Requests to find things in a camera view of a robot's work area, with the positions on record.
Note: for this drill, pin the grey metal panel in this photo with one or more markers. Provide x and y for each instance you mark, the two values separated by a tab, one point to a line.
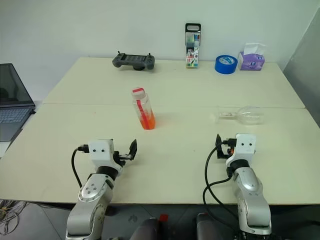
307	62

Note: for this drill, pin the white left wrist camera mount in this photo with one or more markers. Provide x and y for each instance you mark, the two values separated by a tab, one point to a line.
100	155

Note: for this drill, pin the grey handheld remote controller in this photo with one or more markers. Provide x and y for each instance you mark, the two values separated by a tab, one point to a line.
132	61

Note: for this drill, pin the marker pen set box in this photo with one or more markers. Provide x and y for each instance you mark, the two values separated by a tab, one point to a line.
192	55

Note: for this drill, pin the blue tape roll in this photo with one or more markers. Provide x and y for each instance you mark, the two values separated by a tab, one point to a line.
220	67

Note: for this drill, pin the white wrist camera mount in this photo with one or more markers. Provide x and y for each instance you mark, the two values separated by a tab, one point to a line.
100	155
246	147

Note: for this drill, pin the small red block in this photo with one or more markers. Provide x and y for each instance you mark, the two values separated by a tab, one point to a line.
163	217

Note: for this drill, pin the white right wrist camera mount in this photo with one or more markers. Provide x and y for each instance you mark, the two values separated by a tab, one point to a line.
246	147

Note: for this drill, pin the purple tissue box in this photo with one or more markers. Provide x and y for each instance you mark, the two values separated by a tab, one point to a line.
250	63

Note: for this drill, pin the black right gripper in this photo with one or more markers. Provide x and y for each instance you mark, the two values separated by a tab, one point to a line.
227	150

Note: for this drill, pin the bottle with orange liquid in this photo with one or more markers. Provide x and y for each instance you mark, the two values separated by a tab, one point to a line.
147	120

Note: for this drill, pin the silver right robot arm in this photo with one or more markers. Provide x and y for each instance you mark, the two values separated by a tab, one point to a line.
250	182

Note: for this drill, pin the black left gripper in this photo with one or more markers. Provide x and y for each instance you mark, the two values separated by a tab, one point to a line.
117	157

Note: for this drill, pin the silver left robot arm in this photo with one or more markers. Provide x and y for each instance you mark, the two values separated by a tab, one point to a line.
92	190

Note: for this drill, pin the dark rounded shape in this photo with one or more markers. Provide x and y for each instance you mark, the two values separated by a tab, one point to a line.
147	230
208	227

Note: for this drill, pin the grey laptop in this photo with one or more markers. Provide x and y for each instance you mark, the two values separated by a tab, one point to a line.
12	85

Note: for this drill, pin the clear wine glass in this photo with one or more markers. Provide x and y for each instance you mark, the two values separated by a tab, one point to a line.
250	116

